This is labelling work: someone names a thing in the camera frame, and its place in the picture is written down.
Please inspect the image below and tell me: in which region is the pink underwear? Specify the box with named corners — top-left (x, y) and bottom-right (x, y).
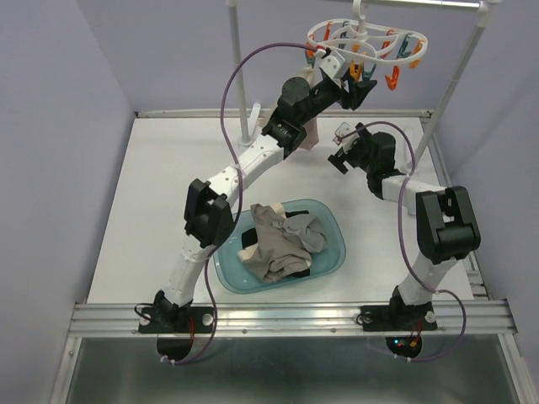
top-left (259, 65), bottom-right (321, 153)

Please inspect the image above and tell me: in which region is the black underwear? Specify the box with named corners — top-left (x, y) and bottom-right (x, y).
top-left (240, 213), bottom-right (310, 278)

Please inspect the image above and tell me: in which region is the dark grey underwear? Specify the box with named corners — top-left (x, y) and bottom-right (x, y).
top-left (271, 211), bottom-right (328, 253)

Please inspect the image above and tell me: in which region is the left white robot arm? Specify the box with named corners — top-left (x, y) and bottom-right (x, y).
top-left (153, 74), bottom-right (376, 314)

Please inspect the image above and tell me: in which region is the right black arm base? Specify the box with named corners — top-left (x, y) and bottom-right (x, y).
top-left (355, 299), bottom-right (438, 359)

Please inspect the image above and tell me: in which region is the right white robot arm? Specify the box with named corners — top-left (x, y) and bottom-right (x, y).
top-left (328, 123), bottom-right (481, 306)

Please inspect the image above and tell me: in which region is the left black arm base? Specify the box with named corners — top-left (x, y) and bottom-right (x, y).
top-left (134, 305), bottom-right (216, 359)

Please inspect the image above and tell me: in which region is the white clip hanger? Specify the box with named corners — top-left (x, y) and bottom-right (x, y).
top-left (305, 13), bottom-right (428, 91)

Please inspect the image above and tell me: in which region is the white drying rack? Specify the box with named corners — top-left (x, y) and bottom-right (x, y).
top-left (226, 1), bottom-right (501, 162)

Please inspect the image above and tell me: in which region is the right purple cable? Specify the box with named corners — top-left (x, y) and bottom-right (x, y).
top-left (340, 121), bottom-right (467, 364)

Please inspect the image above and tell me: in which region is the purple cable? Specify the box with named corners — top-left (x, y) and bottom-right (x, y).
top-left (162, 41), bottom-right (329, 366)
top-left (340, 121), bottom-right (467, 364)

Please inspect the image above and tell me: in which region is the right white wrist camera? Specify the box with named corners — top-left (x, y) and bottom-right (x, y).
top-left (333, 122), bottom-right (353, 146)

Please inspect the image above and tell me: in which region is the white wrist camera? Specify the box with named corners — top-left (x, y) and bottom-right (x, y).
top-left (317, 48), bottom-right (350, 87)
top-left (333, 122), bottom-right (353, 146)

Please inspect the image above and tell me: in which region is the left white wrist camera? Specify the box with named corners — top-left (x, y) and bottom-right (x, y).
top-left (317, 48), bottom-right (350, 87)

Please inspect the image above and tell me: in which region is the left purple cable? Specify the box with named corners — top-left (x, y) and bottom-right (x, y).
top-left (162, 41), bottom-right (329, 366)

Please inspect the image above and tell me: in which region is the aluminium mounting rail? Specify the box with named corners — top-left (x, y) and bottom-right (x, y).
top-left (68, 300), bottom-right (517, 338)

